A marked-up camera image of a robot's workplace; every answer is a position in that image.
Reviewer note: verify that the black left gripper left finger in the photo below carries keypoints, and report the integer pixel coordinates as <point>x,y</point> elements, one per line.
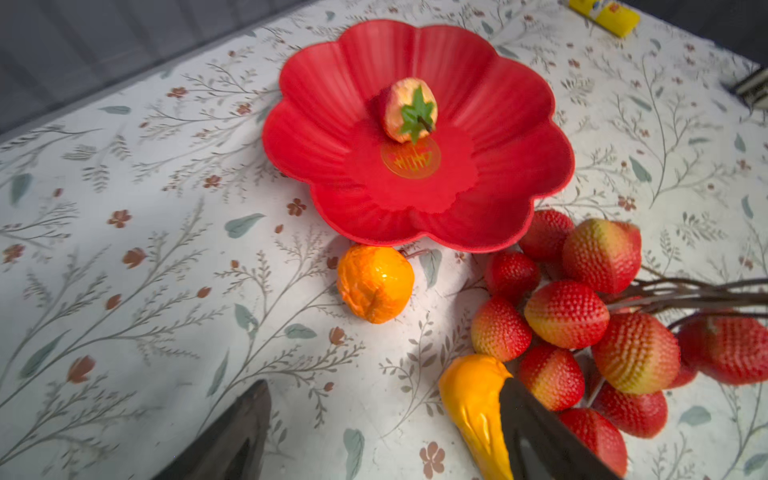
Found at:
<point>232,447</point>

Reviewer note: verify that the small fake orange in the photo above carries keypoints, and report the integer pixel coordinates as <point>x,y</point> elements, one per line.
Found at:
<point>376,283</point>

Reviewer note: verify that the yellow rectangular block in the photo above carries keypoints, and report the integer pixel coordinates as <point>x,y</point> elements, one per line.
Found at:
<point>612,16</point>

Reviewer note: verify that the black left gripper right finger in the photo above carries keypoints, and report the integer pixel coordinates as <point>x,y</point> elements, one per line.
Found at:
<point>539,445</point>

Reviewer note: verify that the grey stapler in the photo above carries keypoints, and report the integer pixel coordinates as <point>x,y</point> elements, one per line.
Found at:
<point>752,91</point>

